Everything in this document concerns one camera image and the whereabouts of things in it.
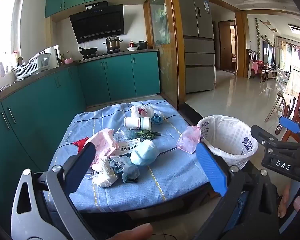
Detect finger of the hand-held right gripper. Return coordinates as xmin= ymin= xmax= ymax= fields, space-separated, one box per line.
xmin=251 ymin=124 xmax=300 ymax=149
xmin=279 ymin=116 xmax=300 ymax=143

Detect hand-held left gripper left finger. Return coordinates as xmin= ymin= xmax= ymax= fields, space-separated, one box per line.
xmin=11 ymin=142 xmax=97 ymax=240

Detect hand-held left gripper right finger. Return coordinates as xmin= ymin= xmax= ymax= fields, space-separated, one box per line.
xmin=195 ymin=142 xmax=280 ymax=240

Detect red wrapper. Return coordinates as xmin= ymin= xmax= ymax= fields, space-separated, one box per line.
xmin=72 ymin=137 xmax=91 ymax=154

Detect white tissue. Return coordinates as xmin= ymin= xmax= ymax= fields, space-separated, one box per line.
xmin=91 ymin=156 xmax=118 ymax=188

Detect pink packet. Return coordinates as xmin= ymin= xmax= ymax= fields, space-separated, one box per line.
xmin=86 ymin=128 xmax=120 ymax=166

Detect trash bin with white bag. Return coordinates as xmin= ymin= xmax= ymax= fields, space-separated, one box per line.
xmin=197 ymin=115 xmax=259 ymax=170

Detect pink plastic bag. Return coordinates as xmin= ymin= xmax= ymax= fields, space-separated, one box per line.
xmin=177 ymin=126 xmax=201 ymax=154

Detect teal plastic bag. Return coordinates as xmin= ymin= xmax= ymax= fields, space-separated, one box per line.
xmin=109 ymin=155 xmax=140 ymax=183

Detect white medicine box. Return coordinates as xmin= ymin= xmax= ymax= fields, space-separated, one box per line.
xmin=118 ymin=137 xmax=151 ymax=156

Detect clear plastic wrapper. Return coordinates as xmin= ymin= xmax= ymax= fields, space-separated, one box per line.
xmin=113 ymin=127 xmax=141 ymax=146

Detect light blue mask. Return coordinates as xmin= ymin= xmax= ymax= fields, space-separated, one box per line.
xmin=130 ymin=139 xmax=159 ymax=166

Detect green vegetable leaves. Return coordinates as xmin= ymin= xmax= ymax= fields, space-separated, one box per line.
xmin=136 ymin=129 xmax=161 ymax=140

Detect white plastic bag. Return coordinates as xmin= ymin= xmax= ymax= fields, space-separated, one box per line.
xmin=129 ymin=104 xmax=155 ymax=118

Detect person's right hand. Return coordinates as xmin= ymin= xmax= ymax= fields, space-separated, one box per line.
xmin=277 ymin=182 xmax=300 ymax=218

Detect person's left hand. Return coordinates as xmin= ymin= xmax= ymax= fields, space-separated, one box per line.
xmin=107 ymin=223 xmax=153 ymax=240

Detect red wooden chair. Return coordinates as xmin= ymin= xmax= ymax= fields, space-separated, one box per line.
xmin=281 ymin=39 xmax=300 ymax=143

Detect wooden stool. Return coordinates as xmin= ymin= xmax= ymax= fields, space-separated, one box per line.
xmin=265 ymin=91 xmax=287 ymax=123

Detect dining table with cloth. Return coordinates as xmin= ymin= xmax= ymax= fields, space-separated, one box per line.
xmin=282 ymin=69 xmax=300 ymax=106

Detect blue checked tablecloth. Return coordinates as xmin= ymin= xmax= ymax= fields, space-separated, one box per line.
xmin=48 ymin=99 xmax=212 ymax=213

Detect white baby fence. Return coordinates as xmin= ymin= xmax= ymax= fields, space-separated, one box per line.
xmin=276 ymin=68 xmax=291 ymax=84

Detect person's blue jeans leg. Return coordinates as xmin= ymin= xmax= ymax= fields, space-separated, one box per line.
xmin=226 ymin=191 xmax=248 ymax=232

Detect teal base cabinets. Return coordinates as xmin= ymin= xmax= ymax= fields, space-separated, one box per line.
xmin=0 ymin=66 xmax=87 ymax=230
xmin=76 ymin=52 xmax=162 ymax=102

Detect dark wooden armchairs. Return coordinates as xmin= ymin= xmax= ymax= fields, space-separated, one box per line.
xmin=248 ymin=50 xmax=270 ymax=82

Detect black television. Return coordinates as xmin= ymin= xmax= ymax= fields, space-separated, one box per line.
xmin=262 ymin=41 xmax=276 ymax=66

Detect wooden pillar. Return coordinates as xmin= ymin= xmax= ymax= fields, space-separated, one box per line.
xmin=234 ymin=11 xmax=251 ymax=78

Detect wooden room door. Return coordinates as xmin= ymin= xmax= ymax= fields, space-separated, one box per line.
xmin=218 ymin=20 xmax=237 ymax=74

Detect grey kitchen countertop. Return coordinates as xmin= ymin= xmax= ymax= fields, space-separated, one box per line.
xmin=0 ymin=48 xmax=159 ymax=108

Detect grey refrigerator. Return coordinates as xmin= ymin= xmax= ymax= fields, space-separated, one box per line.
xmin=177 ymin=0 xmax=216 ymax=94

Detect white dish rack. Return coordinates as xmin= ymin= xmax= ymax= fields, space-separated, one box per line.
xmin=13 ymin=52 xmax=52 ymax=80

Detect white kitchen appliance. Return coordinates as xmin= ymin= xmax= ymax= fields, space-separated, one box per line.
xmin=44 ymin=45 xmax=61 ymax=69

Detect black wok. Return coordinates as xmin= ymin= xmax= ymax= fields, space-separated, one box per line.
xmin=78 ymin=46 xmax=98 ymax=56

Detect steel cooking pot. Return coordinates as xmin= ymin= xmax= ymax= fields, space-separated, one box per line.
xmin=102 ymin=35 xmax=123 ymax=51

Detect glass sliding door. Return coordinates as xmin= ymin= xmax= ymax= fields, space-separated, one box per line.
xmin=147 ymin=0 xmax=178 ymax=107

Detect black range hood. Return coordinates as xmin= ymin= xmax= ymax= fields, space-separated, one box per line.
xmin=69 ymin=1 xmax=125 ymax=44

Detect kitchen window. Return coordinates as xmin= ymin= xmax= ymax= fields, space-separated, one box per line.
xmin=0 ymin=0 xmax=23 ymax=88

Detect black cable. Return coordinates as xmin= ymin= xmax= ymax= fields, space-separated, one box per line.
xmin=152 ymin=233 xmax=177 ymax=240

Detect wooden door frame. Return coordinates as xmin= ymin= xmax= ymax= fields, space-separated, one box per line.
xmin=165 ymin=0 xmax=186 ymax=108

